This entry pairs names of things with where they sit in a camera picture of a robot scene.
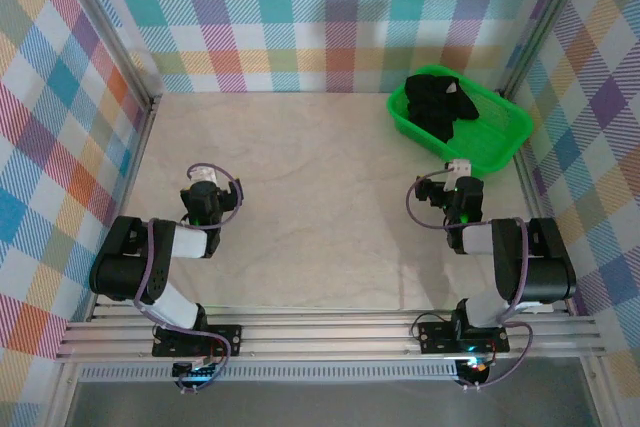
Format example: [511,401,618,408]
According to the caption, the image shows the green plastic basket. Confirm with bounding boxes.
[386,64,535,179]

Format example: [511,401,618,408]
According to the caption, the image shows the black t-shirt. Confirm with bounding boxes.
[403,74,482,145]

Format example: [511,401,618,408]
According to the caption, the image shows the grey metal panel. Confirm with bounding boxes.
[63,380,602,427]

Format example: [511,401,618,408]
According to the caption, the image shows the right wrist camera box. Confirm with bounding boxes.
[445,158,474,182]

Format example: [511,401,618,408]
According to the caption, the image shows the aluminium side rail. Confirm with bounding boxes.
[510,146,574,316]
[88,96,162,319]

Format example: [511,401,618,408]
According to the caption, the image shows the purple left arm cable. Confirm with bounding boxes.
[133,162,247,394]

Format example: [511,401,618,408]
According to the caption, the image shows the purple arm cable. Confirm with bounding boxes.
[133,162,247,394]
[405,168,534,391]

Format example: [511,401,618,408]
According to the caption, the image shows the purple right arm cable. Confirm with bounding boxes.
[405,168,534,391]

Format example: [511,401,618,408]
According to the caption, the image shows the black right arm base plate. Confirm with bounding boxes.
[416,319,512,355]

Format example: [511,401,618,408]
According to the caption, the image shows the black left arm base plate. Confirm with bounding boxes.
[150,323,244,359]

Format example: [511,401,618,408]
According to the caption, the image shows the aluminium mounting rail frame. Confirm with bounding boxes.
[53,302,607,364]

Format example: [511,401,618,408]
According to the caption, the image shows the slotted grey cable duct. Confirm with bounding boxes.
[78,360,460,384]

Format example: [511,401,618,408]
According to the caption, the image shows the aluminium corner post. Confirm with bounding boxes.
[498,0,599,98]
[52,0,164,116]

